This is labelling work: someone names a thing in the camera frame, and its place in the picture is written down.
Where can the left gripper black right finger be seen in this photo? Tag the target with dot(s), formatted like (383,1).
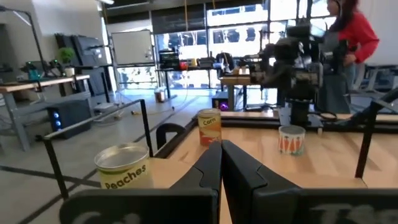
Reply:
(267,202)

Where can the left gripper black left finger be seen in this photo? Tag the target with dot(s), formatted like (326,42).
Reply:
(199,202)

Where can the white carrots can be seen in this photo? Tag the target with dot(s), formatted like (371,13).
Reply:
(291,141)

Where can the tall orange corn can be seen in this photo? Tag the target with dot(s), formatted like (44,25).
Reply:
(209,127)

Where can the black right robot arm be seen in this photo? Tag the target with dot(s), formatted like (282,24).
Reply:
(295,77)

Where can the yellow peaches can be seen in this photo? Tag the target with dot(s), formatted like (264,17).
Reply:
(124,174)

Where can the computer tower purple light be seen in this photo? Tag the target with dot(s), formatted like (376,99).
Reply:
(220,102)

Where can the small wooden work table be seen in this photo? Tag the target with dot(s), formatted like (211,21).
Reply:
(236,81)

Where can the black diagonal support strut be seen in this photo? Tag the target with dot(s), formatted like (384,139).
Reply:
(373,107)

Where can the black computer monitor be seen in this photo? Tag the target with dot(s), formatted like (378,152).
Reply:
(168,59)

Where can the computer tower blue lights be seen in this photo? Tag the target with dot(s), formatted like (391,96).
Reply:
(70,118)

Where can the whiteboard on stand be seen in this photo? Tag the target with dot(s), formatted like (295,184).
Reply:
(132,46)

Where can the black folded panels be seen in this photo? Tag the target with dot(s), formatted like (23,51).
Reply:
(90,49)

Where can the person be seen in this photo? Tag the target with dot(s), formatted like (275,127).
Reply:
(357,34)

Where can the wooden top workbench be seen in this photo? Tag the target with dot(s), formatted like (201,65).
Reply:
(46,82)

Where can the green potted plant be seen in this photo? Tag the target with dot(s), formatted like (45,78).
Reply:
(66,56)

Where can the black table edge rail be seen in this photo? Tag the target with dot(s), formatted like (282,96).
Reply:
(248,123)

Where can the black metal rig frame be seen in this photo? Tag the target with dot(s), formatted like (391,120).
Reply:
(37,43)

